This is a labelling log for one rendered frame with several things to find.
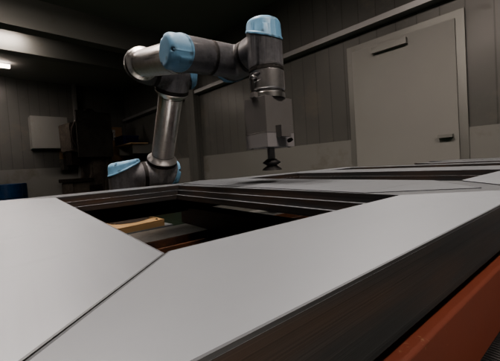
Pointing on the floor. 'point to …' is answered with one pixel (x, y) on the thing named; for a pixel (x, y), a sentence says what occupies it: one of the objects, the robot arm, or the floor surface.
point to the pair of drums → (13, 191)
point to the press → (87, 150)
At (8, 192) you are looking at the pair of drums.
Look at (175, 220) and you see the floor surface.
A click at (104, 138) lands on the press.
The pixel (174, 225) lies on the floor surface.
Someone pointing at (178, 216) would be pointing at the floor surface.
